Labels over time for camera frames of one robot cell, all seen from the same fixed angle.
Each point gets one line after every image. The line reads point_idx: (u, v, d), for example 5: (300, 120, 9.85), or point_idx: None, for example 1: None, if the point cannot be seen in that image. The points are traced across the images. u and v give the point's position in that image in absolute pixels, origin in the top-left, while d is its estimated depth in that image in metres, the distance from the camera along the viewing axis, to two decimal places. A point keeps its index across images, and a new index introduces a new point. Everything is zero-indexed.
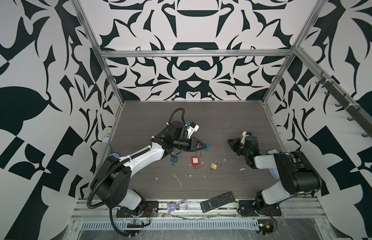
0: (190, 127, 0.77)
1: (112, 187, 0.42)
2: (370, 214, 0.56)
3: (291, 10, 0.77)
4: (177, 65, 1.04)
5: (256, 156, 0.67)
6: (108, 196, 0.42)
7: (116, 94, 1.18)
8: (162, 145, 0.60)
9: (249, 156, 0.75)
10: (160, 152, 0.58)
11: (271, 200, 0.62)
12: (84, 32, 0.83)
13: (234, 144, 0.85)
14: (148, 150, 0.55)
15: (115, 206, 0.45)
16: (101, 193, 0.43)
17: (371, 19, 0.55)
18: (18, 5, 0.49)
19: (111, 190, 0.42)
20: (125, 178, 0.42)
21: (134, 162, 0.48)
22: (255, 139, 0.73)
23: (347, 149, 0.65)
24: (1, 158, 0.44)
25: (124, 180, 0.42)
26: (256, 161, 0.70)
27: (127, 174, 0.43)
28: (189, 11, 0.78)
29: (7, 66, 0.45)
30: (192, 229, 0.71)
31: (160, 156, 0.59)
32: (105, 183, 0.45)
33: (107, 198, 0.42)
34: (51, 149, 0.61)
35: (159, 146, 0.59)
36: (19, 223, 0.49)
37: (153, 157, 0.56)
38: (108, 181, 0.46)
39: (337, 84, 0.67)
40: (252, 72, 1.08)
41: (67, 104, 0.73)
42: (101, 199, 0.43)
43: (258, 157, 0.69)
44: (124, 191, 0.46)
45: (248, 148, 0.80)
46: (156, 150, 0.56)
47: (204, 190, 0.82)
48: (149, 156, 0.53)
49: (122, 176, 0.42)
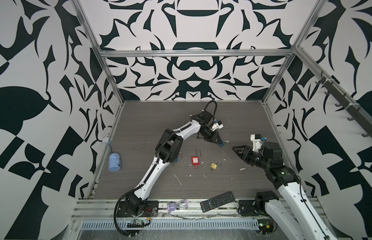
0: (216, 123, 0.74)
1: (170, 150, 0.64)
2: (370, 214, 0.59)
3: (290, 10, 0.77)
4: (177, 65, 1.04)
5: (289, 189, 0.51)
6: (169, 155, 0.64)
7: (116, 94, 1.18)
8: (199, 121, 0.78)
9: (271, 169, 0.58)
10: (197, 127, 0.76)
11: (271, 214, 0.63)
12: (84, 32, 0.83)
13: (247, 156, 0.66)
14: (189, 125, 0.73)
15: (172, 161, 0.66)
16: (163, 152, 0.65)
17: (371, 18, 0.55)
18: (17, 5, 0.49)
19: (170, 151, 0.64)
20: (179, 144, 0.62)
21: (183, 133, 0.66)
22: (278, 147, 0.57)
23: (348, 149, 0.65)
24: (1, 158, 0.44)
25: (179, 145, 0.62)
26: (284, 191, 0.53)
27: (180, 141, 0.62)
28: (189, 10, 0.77)
29: (7, 66, 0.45)
30: (192, 229, 0.71)
31: (198, 130, 0.78)
32: (166, 146, 0.66)
33: (167, 156, 0.64)
34: (51, 149, 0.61)
35: (197, 122, 0.76)
36: (19, 223, 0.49)
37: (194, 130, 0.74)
38: (167, 145, 0.66)
39: (337, 84, 0.67)
40: (252, 72, 1.08)
41: (67, 103, 0.73)
42: (163, 156, 0.69)
43: (290, 193, 0.51)
44: (178, 151, 0.65)
45: (269, 159, 0.62)
46: (195, 125, 0.74)
47: (204, 190, 0.82)
48: (191, 129, 0.71)
49: (178, 142, 0.63)
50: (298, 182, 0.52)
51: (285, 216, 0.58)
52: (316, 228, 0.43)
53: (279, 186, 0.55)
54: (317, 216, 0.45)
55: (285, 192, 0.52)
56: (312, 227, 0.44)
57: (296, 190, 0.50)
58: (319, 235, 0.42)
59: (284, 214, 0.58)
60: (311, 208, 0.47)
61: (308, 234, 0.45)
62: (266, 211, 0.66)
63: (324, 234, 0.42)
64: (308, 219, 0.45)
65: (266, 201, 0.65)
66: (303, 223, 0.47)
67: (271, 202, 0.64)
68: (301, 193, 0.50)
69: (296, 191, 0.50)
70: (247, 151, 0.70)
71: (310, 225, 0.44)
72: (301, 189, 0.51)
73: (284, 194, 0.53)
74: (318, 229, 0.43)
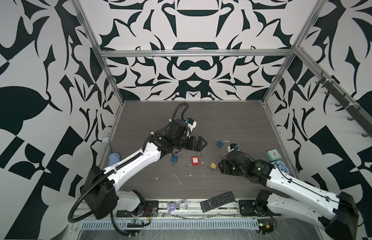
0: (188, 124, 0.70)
1: (97, 200, 0.40)
2: (370, 215, 0.56)
3: (290, 10, 0.77)
4: (177, 65, 1.04)
5: (274, 179, 0.52)
6: (95, 207, 0.40)
7: (116, 94, 1.18)
8: (160, 145, 0.53)
9: (248, 173, 0.58)
10: (156, 156, 0.52)
11: (279, 212, 0.61)
12: (84, 32, 0.83)
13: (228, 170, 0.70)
14: (140, 155, 0.49)
15: (105, 216, 0.44)
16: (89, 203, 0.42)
17: (371, 18, 0.55)
18: (17, 5, 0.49)
19: (96, 201, 0.40)
20: (108, 193, 0.39)
21: (122, 173, 0.44)
22: (238, 152, 0.60)
23: (348, 149, 0.65)
24: (1, 157, 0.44)
25: (108, 195, 0.39)
26: (272, 184, 0.52)
27: (110, 189, 0.39)
28: (189, 10, 0.77)
29: (7, 66, 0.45)
30: (192, 229, 0.71)
31: (157, 157, 0.53)
32: (93, 190, 0.44)
33: (94, 210, 0.41)
34: (51, 149, 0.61)
35: (156, 148, 0.52)
36: (20, 223, 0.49)
37: (148, 161, 0.51)
38: (96, 188, 0.45)
39: (337, 84, 0.67)
40: (252, 72, 1.08)
41: (67, 103, 0.73)
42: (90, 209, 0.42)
43: (278, 182, 0.51)
44: (114, 203, 0.44)
45: (241, 167, 0.63)
46: (149, 154, 0.50)
47: (204, 190, 0.82)
48: (142, 161, 0.48)
49: (105, 191, 0.39)
50: (272, 167, 0.55)
51: (288, 204, 0.59)
52: (317, 198, 0.45)
53: (266, 182, 0.54)
54: (306, 186, 0.48)
55: (273, 183, 0.52)
56: (314, 198, 0.45)
57: (280, 176, 0.52)
58: (322, 201, 0.44)
59: (285, 203, 0.60)
60: (298, 183, 0.49)
61: (314, 206, 0.45)
62: (270, 210, 0.64)
63: (324, 198, 0.44)
64: (307, 194, 0.46)
65: (267, 204, 0.64)
66: (306, 199, 0.47)
67: (270, 203, 0.64)
68: (284, 176, 0.51)
69: (280, 176, 0.52)
70: (226, 167, 0.70)
71: (312, 198, 0.45)
72: (282, 173, 0.52)
73: (273, 185, 0.52)
74: (318, 198, 0.45)
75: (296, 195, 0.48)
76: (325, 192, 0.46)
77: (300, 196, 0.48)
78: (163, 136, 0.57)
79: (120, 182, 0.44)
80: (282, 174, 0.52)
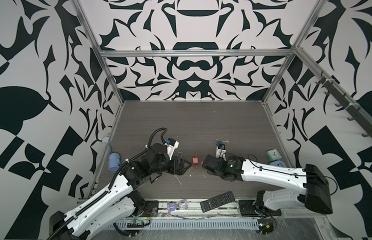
0: (169, 145, 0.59)
1: None
2: (370, 214, 0.56)
3: (290, 10, 0.77)
4: (177, 65, 1.04)
5: (246, 172, 0.51)
6: None
7: (116, 94, 1.18)
8: (131, 178, 0.50)
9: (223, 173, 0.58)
10: (126, 191, 0.49)
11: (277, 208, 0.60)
12: (84, 32, 0.83)
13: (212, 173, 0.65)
14: (106, 193, 0.46)
15: None
16: None
17: (371, 18, 0.55)
18: (18, 5, 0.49)
19: None
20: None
21: (83, 218, 0.42)
22: (208, 157, 0.59)
23: (348, 149, 0.65)
24: (2, 157, 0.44)
25: None
26: (246, 177, 0.52)
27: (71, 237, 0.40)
28: (189, 10, 0.77)
29: (7, 66, 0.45)
30: (192, 229, 0.71)
31: (130, 190, 0.50)
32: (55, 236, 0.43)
33: None
34: (51, 149, 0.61)
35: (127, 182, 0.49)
36: (20, 223, 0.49)
37: (118, 197, 0.48)
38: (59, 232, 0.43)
39: (337, 84, 0.67)
40: (252, 72, 1.08)
41: (67, 104, 0.73)
42: None
43: (250, 173, 0.51)
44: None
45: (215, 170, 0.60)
46: (117, 191, 0.47)
47: (204, 190, 0.82)
48: (109, 200, 0.45)
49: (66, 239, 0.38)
50: (243, 159, 0.55)
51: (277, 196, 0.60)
52: (288, 177, 0.45)
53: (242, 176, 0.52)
54: (275, 169, 0.49)
55: (247, 176, 0.51)
56: (285, 179, 0.46)
57: (250, 167, 0.52)
58: (293, 179, 0.45)
59: (275, 196, 0.60)
60: (268, 167, 0.50)
61: (288, 186, 0.46)
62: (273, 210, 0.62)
63: (293, 175, 0.45)
64: (279, 178, 0.46)
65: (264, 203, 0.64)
66: (280, 183, 0.47)
67: (266, 202, 0.64)
68: (255, 166, 0.51)
69: (251, 167, 0.52)
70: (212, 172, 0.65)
71: (283, 180, 0.46)
72: (252, 163, 0.53)
73: (248, 178, 0.52)
74: (288, 177, 0.45)
75: (270, 181, 0.48)
76: (292, 169, 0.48)
77: (273, 181, 0.48)
78: (137, 165, 0.53)
79: (82, 228, 0.42)
80: (252, 164, 0.52)
